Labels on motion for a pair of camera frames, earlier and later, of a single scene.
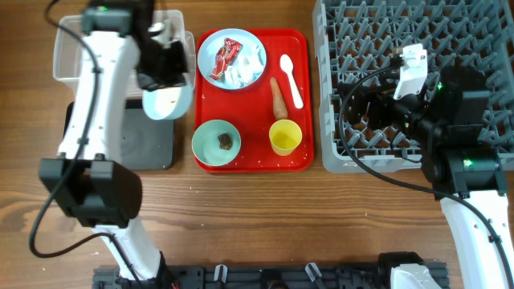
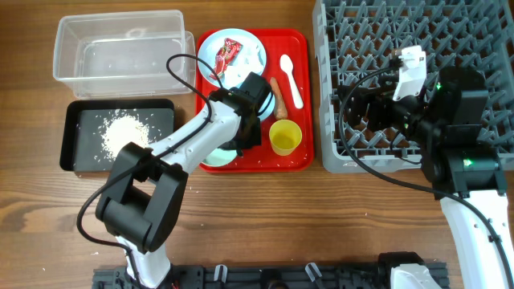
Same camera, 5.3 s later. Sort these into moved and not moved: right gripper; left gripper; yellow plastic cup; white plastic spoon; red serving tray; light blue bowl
Moved: left gripper; light blue bowl
Not moved: yellow plastic cup; right gripper; white plastic spoon; red serving tray
